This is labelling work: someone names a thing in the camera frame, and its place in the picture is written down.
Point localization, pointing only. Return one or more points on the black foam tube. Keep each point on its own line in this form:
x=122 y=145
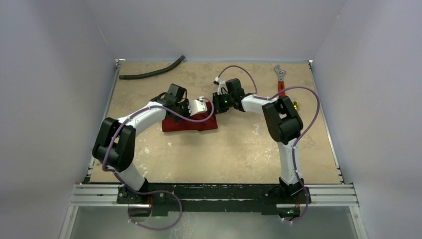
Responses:
x=154 y=73

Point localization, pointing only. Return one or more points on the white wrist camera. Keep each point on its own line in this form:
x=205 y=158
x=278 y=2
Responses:
x=221 y=86
x=197 y=106

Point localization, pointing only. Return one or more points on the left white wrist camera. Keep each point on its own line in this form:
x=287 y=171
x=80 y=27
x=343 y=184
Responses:
x=197 y=106

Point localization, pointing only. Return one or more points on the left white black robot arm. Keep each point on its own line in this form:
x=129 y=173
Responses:
x=114 y=147

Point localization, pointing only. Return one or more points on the dark red cloth napkin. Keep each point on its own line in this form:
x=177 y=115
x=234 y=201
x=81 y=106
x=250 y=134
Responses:
x=169 y=125

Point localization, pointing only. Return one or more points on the adjustable wrench red handle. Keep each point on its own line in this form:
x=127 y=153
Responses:
x=280 y=73

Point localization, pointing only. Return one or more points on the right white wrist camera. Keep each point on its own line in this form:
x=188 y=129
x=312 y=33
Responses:
x=221 y=86

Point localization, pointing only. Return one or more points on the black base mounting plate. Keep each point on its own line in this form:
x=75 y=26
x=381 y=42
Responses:
x=267 y=199

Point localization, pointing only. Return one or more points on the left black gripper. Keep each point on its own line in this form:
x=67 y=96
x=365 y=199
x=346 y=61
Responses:
x=185 y=104

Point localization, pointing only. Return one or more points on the aluminium rail frame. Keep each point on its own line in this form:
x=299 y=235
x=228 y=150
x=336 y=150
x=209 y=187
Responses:
x=240 y=150

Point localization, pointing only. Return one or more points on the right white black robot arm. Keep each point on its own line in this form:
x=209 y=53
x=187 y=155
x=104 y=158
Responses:
x=282 y=119

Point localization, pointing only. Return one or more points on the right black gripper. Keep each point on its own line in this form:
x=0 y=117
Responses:
x=217 y=103

